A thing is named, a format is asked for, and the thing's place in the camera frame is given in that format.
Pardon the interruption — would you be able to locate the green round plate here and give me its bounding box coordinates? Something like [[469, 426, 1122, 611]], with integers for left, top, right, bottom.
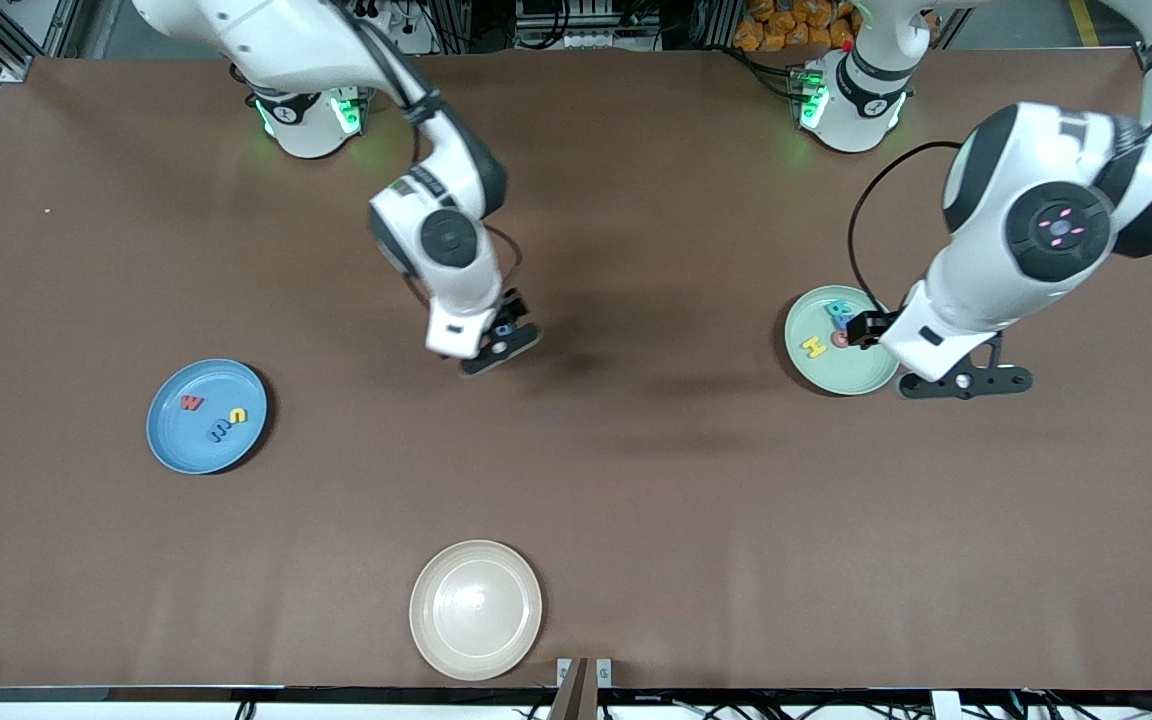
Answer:
[[784, 285, 904, 396]]

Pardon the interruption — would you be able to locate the beige round plate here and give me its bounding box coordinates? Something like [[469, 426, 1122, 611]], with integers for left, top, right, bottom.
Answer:
[[409, 540, 544, 683]]

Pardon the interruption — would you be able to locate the blue round plate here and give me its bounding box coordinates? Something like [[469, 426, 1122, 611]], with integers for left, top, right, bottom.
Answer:
[[146, 359, 269, 475]]

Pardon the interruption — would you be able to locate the white power strip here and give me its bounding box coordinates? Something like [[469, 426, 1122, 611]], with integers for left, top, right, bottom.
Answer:
[[351, 0, 437, 56]]

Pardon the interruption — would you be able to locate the grey equipment box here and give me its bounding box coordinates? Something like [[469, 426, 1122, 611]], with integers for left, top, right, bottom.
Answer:
[[514, 0, 667, 51]]

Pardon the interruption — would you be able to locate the pile of orange objects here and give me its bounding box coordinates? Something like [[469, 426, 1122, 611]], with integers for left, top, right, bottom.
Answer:
[[734, 0, 857, 53]]

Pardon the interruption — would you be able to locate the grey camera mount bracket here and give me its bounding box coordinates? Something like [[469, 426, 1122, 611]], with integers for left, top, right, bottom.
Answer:
[[548, 657, 614, 720]]

